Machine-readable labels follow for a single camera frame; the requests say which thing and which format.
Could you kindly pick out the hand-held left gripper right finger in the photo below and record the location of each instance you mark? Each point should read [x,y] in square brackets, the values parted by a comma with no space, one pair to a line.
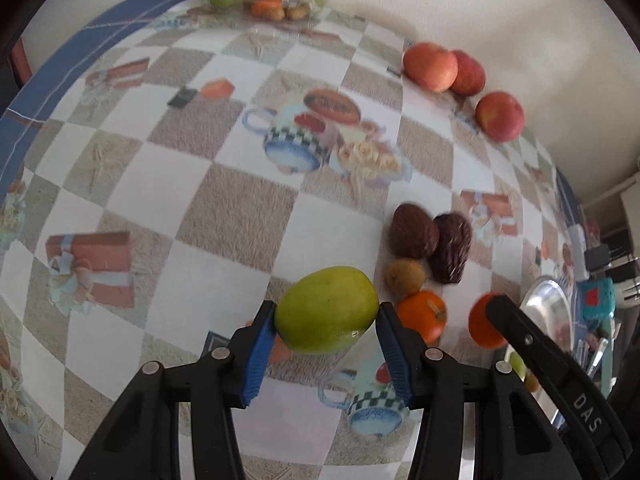
[396,360]

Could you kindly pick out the printed checkered tablecloth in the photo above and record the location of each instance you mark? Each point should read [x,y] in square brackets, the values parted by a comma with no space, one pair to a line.
[200,210]

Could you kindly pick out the brown kiwi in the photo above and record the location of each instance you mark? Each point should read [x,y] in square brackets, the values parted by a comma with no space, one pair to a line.
[404,276]

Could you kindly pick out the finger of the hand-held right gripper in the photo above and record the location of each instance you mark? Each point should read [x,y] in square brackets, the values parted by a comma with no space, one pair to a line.
[525,337]

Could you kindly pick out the green mango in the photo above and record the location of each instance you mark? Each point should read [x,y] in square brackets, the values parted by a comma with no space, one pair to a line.
[326,310]

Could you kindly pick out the dark brown avocado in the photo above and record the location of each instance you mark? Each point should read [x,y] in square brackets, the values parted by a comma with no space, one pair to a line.
[412,232]
[451,247]

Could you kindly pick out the clear plastic fruit container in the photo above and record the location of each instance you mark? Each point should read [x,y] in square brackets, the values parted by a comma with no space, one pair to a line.
[265,2]

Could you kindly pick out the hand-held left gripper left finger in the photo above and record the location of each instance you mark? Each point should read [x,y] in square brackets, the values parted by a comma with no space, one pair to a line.
[257,360]

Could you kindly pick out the teal box with red square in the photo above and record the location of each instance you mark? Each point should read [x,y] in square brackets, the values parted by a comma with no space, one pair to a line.
[597,300]

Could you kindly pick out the orange mandarin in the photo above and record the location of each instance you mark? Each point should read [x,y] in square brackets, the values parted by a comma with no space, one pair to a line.
[422,315]
[481,327]

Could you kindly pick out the round metal plate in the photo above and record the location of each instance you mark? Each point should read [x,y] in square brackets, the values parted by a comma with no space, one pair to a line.
[547,310]

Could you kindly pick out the red apple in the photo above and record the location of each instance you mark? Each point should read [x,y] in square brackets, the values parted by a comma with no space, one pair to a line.
[500,116]
[430,66]
[470,75]

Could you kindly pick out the small green fruit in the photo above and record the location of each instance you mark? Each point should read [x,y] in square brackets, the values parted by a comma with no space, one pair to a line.
[518,366]

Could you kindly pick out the black box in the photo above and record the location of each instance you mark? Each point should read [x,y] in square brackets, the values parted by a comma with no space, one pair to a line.
[596,257]

